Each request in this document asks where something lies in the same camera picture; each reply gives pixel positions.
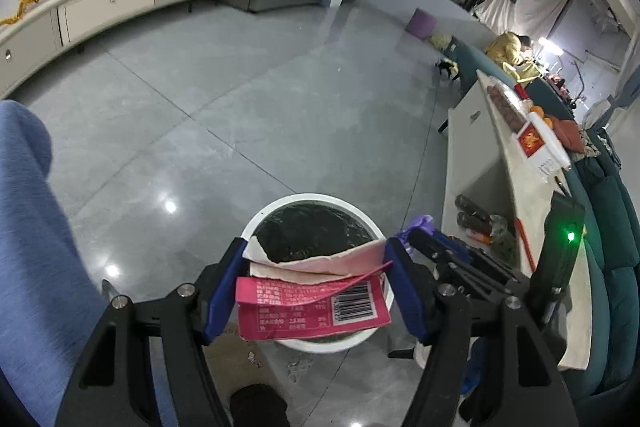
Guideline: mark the purple wrapper piece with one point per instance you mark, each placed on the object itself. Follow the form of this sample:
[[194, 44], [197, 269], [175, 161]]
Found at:
[[420, 223]]

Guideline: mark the black and yellow toy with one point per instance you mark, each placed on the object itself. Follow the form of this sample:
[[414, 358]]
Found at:
[[447, 68]]

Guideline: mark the red pencil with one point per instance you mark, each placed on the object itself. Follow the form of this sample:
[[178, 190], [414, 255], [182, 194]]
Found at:
[[525, 244]]

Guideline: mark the white TV cabinet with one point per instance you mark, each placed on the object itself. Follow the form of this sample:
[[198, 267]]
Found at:
[[100, 7]]

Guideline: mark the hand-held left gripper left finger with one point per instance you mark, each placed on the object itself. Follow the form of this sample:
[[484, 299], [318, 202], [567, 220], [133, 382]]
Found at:
[[225, 302]]

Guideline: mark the pink snack wrapper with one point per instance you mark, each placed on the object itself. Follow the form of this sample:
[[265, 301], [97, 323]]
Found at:
[[300, 314]]

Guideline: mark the red and white box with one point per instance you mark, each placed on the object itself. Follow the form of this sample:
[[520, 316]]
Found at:
[[531, 141]]

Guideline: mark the black trash bag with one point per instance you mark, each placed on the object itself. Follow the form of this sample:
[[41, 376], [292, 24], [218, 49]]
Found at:
[[310, 227]]

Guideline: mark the white coffee table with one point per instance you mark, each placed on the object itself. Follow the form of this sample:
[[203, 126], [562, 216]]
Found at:
[[470, 147]]

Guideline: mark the white trash bin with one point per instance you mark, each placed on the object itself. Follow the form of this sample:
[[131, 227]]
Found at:
[[300, 197]]

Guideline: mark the golden dragon ornament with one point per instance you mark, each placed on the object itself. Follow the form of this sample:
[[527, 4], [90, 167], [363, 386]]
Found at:
[[22, 4]]

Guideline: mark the tray of dark red snacks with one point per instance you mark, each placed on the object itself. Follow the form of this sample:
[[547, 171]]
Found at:
[[502, 102]]

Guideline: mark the teal sofa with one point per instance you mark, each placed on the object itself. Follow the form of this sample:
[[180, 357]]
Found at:
[[615, 232]]

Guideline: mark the red-brown cloth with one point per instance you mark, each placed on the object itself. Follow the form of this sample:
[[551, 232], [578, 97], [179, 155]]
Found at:
[[570, 134]]

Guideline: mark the person's black sock foot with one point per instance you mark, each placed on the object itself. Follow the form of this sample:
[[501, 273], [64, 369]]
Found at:
[[257, 407]]

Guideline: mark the hanging white sheet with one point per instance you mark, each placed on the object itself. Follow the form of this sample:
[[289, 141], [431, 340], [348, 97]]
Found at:
[[535, 2]]

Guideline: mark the blue fluffy rug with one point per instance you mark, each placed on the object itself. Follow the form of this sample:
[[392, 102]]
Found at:
[[30, 232]]

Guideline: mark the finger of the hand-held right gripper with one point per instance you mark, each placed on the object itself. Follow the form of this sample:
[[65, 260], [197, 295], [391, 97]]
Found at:
[[450, 243], [417, 241]]

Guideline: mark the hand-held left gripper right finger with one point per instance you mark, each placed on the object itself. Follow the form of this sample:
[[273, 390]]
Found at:
[[406, 299]]

